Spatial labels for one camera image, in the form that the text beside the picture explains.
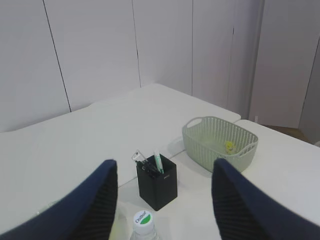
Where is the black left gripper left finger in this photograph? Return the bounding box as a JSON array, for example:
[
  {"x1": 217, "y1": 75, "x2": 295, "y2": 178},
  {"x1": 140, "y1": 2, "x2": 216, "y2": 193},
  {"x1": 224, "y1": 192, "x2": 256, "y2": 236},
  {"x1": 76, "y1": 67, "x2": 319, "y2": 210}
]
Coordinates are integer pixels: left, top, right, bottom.
[{"x1": 0, "y1": 159, "x2": 118, "y2": 240}]

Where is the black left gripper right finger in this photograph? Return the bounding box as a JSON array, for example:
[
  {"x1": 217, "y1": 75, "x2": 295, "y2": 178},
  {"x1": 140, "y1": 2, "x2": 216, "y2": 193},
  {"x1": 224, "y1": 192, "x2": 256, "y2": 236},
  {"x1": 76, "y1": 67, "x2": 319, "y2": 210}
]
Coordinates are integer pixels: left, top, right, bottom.
[{"x1": 211, "y1": 158, "x2": 320, "y2": 240}]

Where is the clear water bottle green label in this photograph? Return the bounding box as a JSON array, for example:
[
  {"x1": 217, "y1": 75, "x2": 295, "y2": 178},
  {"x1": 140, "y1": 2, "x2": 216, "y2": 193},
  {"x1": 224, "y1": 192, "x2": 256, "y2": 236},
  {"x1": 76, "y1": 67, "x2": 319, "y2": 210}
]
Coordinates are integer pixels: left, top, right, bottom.
[{"x1": 130, "y1": 210, "x2": 162, "y2": 240}]

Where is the yellow white waste paper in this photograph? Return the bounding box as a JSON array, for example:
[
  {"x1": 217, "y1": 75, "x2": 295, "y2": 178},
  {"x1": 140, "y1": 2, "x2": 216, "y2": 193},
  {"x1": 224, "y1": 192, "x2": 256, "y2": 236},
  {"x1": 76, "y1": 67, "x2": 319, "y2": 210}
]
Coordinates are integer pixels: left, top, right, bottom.
[{"x1": 224, "y1": 141, "x2": 236, "y2": 155}]

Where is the black pen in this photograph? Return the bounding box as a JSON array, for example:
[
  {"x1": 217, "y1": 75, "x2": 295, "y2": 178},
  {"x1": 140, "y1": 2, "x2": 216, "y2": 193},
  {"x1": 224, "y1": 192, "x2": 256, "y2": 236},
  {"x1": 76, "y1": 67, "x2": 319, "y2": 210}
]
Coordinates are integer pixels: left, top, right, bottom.
[{"x1": 135, "y1": 160, "x2": 160, "y2": 175}]

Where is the clear plastic ruler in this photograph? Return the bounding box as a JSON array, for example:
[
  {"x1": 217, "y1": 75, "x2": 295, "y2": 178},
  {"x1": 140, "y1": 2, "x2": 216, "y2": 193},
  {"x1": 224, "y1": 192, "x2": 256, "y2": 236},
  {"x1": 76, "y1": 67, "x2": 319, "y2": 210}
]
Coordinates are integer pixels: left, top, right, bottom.
[{"x1": 131, "y1": 149, "x2": 148, "y2": 164}]

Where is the teal utility knife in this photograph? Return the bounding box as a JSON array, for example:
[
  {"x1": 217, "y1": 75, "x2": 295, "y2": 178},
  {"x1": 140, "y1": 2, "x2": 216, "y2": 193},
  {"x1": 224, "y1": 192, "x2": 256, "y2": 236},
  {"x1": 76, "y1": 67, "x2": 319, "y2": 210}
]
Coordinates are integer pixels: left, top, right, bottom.
[{"x1": 154, "y1": 150, "x2": 164, "y2": 174}]

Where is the black square pen holder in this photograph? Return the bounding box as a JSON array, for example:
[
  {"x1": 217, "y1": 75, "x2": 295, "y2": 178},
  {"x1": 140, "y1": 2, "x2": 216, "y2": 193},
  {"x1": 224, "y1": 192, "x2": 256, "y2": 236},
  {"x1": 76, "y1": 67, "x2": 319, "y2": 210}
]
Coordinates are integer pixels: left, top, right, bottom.
[{"x1": 136, "y1": 154, "x2": 178, "y2": 211}]

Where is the green plastic woven basket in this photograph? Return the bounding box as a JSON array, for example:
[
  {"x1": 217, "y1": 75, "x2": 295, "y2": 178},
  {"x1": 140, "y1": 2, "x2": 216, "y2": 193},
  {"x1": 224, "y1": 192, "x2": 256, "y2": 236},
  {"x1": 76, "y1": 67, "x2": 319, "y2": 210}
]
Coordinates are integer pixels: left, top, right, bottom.
[{"x1": 182, "y1": 116, "x2": 259, "y2": 172}]

